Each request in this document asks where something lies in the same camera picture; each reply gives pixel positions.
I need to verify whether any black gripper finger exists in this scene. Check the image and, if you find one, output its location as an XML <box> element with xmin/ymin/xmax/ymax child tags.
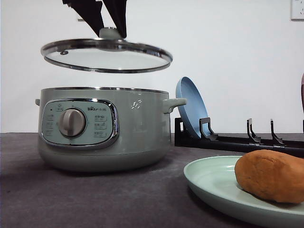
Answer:
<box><xmin>103</xmin><ymin>0</ymin><xmax>126</xmax><ymax>38</ymax></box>
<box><xmin>62</xmin><ymin>0</ymin><xmax>104</xmax><ymax>37</ymax></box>

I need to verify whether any blue plate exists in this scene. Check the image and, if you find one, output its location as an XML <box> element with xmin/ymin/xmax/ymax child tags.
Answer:
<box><xmin>176</xmin><ymin>76</ymin><xmax>209</xmax><ymax>138</ymax></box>

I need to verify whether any green plate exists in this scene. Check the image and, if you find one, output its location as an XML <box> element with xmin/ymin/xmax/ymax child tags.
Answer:
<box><xmin>184</xmin><ymin>156</ymin><xmax>304</xmax><ymax>228</ymax></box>

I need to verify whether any brown potato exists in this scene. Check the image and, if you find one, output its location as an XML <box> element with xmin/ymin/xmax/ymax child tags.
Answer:
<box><xmin>235</xmin><ymin>150</ymin><xmax>304</xmax><ymax>203</ymax></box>

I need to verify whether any white wall socket right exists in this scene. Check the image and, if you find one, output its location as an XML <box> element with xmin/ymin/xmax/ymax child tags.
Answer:
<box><xmin>289</xmin><ymin>0</ymin><xmax>304</xmax><ymax>23</ymax></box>

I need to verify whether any pink plate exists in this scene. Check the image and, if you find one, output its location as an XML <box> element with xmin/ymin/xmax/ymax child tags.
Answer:
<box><xmin>300</xmin><ymin>72</ymin><xmax>304</xmax><ymax>114</ymax></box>

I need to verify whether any grey table cloth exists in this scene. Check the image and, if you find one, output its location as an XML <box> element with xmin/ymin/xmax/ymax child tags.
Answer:
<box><xmin>0</xmin><ymin>133</ymin><xmax>304</xmax><ymax>228</ymax></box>

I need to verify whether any green electric steamer pot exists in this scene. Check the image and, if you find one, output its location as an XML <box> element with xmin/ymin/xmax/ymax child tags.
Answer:
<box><xmin>35</xmin><ymin>86</ymin><xmax>187</xmax><ymax>173</ymax></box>

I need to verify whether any black dish rack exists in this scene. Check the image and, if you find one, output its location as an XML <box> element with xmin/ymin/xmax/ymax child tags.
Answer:
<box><xmin>174</xmin><ymin>117</ymin><xmax>304</xmax><ymax>158</ymax></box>

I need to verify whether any glass lid with green knob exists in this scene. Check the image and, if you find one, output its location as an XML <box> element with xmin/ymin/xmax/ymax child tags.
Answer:
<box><xmin>40</xmin><ymin>27</ymin><xmax>173</xmax><ymax>73</ymax></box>

